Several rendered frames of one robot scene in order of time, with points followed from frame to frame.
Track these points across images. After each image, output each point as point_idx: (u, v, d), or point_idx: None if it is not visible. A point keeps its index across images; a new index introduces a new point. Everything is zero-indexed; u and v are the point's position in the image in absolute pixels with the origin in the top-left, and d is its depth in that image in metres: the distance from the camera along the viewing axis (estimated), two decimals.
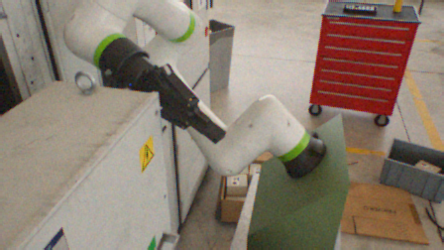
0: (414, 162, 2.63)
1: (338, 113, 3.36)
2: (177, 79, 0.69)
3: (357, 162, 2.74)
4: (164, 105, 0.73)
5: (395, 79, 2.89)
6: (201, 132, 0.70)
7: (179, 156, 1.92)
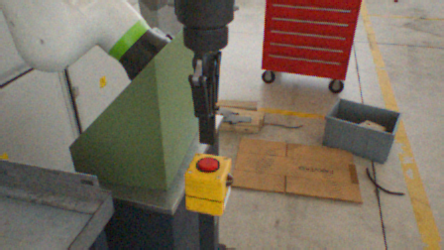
0: (362, 123, 2.44)
1: (293, 81, 3.17)
2: None
3: (302, 125, 2.54)
4: (211, 83, 0.63)
5: (347, 39, 2.69)
6: (209, 129, 0.68)
7: (80, 102, 1.72)
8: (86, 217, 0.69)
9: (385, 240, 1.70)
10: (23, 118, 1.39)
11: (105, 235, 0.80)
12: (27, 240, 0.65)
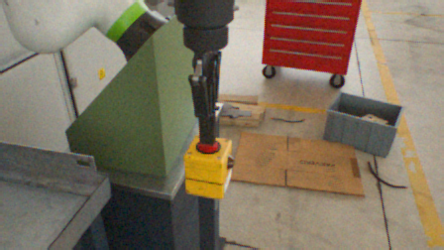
0: (363, 117, 2.41)
1: (294, 76, 3.15)
2: None
3: (303, 119, 2.52)
4: (211, 83, 0.63)
5: (348, 33, 2.67)
6: (209, 129, 0.68)
7: (78, 93, 1.70)
8: (82, 199, 0.67)
9: (388, 233, 1.68)
10: (20, 108, 1.36)
11: (102, 219, 0.77)
12: (20, 221, 0.62)
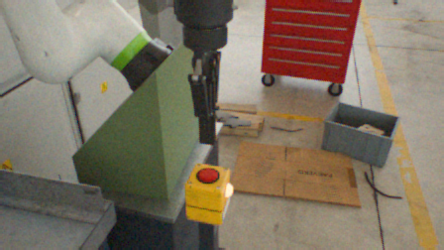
0: (360, 127, 2.46)
1: (293, 84, 3.19)
2: None
3: (301, 129, 2.56)
4: (211, 82, 0.63)
5: (346, 43, 2.71)
6: (209, 129, 0.68)
7: (81, 107, 1.74)
8: (90, 227, 0.71)
9: (383, 244, 1.72)
10: (26, 125, 1.41)
11: (107, 243, 0.82)
12: None
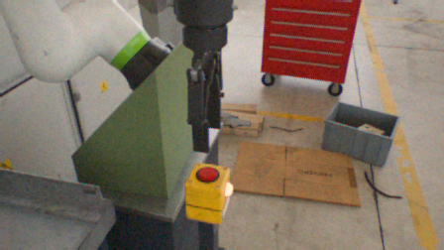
0: (360, 127, 2.45)
1: (293, 84, 3.19)
2: None
3: (301, 128, 2.56)
4: (209, 84, 0.61)
5: (346, 43, 2.71)
6: (203, 136, 0.64)
7: (81, 107, 1.74)
8: (89, 226, 0.71)
9: (383, 244, 1.72)
10: (26, 124, 1.41)
11: (107, 242, 0.82)
12: (31, 249, 0.67)
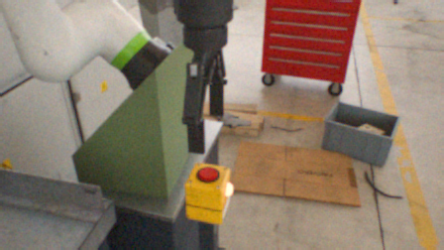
0: (360, 127, 2.45)
1: (293, 84, 3.19)
2: None
3: (301, 128, 2.56)
4: (207, 83, 0.60)
5: (346, 43, 2.71)
6: (198, 137, 0.61)
7: (81, 107, 1.74)
8: (89, 226, 0.71)
9: (383, 244, 1.72)
10: (26, 124, 1.41)
11: (107, 242, 0.82)
12: (31, 249, 0.67)
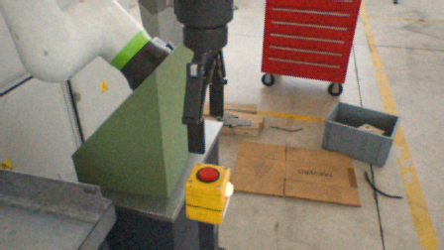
0: (360, 127, 2.45)
1: (293, 84, 3.19)
2: None
3: (301, 128, 2.56)
4: (207, 83, 0.60)
5: (346, 43, 2.71)
6: (198, 137, 0.61)
7: (81, 107, 1.74)
8: (89, 226, 0.71)
9: (383, 244, 1.72)
10: (26, 124, 1.41)
11: (107, 242, 0.82)
12: (31, 249, 0.67)
